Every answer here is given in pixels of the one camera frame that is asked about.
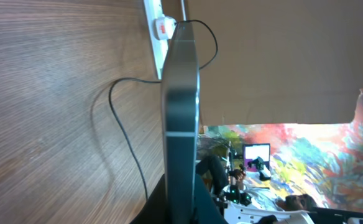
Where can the teal Galaxy smartphone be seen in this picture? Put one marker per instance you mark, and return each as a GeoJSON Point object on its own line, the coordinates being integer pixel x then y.
{"type": "Point", "coordinates": [180, 91]}

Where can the white charger plug adapter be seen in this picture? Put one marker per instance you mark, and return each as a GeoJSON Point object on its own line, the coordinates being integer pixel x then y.
{"type": "Point", "coordinates": [165, 27]}

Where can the white power strip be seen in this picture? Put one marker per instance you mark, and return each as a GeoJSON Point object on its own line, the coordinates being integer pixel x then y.
{"type": "Point", "coordinates": [154, 11]}

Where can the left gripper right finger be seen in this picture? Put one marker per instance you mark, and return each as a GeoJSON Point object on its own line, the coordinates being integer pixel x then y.
{"type": "Point", "coordinates": [205, 211]}

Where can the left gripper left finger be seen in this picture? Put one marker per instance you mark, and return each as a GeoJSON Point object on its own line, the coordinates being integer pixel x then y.
{"type": "Point", "coordinates": [155, 209]}

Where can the colourful wall painting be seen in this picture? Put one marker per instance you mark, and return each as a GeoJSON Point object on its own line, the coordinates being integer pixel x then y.
{"type": "Point", "coordinates": [322, 160]}

